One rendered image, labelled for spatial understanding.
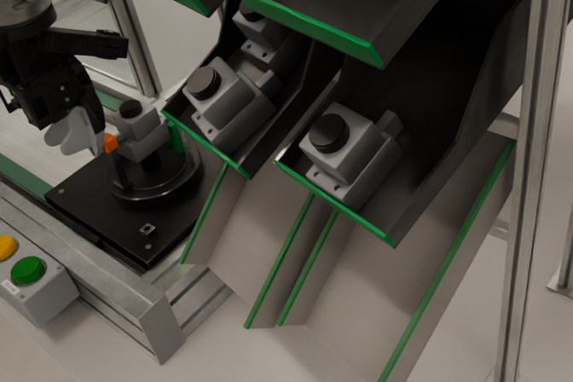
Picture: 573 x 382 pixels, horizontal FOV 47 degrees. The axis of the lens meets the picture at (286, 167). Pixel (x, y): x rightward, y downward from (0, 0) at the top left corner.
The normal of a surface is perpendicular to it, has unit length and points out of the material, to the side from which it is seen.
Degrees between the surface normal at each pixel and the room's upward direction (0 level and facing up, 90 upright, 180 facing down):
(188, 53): 0
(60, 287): 90
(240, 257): 45
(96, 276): 0
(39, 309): 90
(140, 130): 90
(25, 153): 0
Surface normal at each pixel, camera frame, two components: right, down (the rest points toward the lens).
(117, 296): -0.15, -0.75
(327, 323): -0.65, -0.17
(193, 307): 0.76, 0.33
